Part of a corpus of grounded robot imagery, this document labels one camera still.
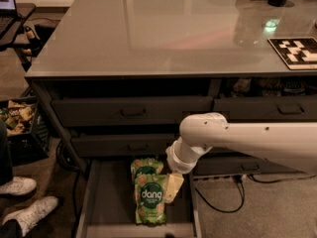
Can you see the white sneaker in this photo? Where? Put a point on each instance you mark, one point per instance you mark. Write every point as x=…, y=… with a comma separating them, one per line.
x=18, y=186
x=19, y=223

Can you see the laptop computer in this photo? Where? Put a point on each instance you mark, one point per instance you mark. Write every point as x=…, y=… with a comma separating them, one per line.
x=8, y=15

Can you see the open bottom left drawer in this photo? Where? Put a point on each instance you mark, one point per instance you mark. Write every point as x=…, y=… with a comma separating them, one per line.
x=109, y=210

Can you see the upper white sneaker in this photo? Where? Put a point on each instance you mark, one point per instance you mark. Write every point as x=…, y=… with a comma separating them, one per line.
x=18, y=186

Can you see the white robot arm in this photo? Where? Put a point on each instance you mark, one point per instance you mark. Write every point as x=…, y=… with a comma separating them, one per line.
x=292, y=144

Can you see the snack bags in crate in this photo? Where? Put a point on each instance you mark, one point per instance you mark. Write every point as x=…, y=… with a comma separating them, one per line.
x=17, y=117

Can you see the bottom right grey drawer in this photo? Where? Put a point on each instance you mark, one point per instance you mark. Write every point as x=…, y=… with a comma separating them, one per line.
x=218, y=166

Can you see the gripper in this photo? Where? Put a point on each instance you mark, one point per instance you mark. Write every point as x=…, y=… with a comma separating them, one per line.
x=175, y=162

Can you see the green dang chip bag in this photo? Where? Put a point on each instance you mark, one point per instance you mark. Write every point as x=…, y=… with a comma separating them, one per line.
x=144, y=170
x=149, y=194

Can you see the black white fiducial marker board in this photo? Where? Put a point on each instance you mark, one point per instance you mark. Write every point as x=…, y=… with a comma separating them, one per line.
x=296, y=53

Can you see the middle left grey drawer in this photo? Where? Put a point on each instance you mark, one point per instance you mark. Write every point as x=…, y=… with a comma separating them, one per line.
x=121, y=145

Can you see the top left grey drawer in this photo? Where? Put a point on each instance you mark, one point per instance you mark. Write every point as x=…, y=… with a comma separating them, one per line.
x=82, y=112

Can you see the lower white sneaker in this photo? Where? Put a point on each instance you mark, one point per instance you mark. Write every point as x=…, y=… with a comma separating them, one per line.
x=19, y=223

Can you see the snacks in top right drawer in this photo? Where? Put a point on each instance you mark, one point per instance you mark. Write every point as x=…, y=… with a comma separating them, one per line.
x=270, y=86

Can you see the grey drawer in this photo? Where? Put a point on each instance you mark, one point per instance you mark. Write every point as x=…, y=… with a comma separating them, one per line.
x=121, y=145
x=283, y=108
x=82, y=112
x=218, y=166

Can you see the dark trouser leg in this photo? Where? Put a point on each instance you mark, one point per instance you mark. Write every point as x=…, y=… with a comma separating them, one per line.
x=6, y=170

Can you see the grey cabinet frame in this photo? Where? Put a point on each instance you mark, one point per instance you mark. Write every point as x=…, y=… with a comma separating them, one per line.
x=50, y=87

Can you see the black plastic crate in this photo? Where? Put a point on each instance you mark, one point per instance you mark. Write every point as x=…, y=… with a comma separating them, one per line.
x=33, y=145

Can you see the top right grey drawer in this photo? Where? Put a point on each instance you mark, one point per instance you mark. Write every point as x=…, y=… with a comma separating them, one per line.
x=283, y=108

